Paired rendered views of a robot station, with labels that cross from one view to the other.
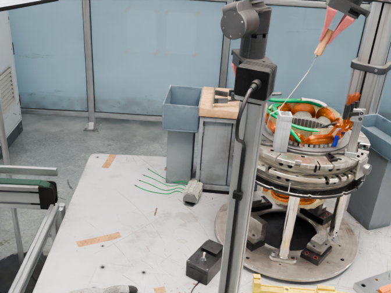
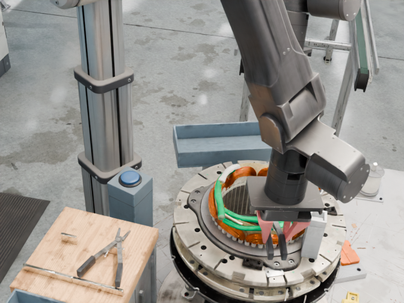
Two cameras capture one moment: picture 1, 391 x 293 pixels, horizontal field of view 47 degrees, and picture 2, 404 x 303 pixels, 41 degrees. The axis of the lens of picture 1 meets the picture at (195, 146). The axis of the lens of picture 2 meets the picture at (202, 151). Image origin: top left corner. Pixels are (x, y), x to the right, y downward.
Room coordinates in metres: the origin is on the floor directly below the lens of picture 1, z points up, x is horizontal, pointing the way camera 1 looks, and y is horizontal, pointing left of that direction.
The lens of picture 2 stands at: (0.99, 0.47, 1.79)
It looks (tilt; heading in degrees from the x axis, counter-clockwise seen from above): 38 degrees down; 281
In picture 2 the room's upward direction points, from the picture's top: 4 degrees clockwise
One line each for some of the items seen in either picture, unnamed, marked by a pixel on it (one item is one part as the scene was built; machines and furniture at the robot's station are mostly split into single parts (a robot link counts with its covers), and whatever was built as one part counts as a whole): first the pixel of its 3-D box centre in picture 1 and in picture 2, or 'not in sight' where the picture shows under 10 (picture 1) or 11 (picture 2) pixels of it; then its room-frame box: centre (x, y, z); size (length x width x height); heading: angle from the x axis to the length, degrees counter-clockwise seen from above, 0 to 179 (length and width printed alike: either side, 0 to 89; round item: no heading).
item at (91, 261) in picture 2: (221, 93); (86, 266); (1.28, -0.07, 1.09); 0.04 x 0.01 x 0.02; 72
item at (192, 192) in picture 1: (192, 191); not in sight; (1.17, 0.00, 0.80); 0.10 x 0.05 x 0.04; 166
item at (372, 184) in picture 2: not in sight; (370, 179); (0.73, -0.77, 0.82); 0.06 x 0.06 x 0.06
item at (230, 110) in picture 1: (233, 103); (89, 260); (1.29, -0.11, 1.05); 0.20 x 0.19 x 0.02; 87
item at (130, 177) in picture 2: not in sight; (130, 177); (1.30, -0.35, 1.04); 0.04 x 0.04 x 0.01
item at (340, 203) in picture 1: (340, 205); not in sight; (0.99, -0.39, 0.91); 0.02 x 0.02 x 0.21
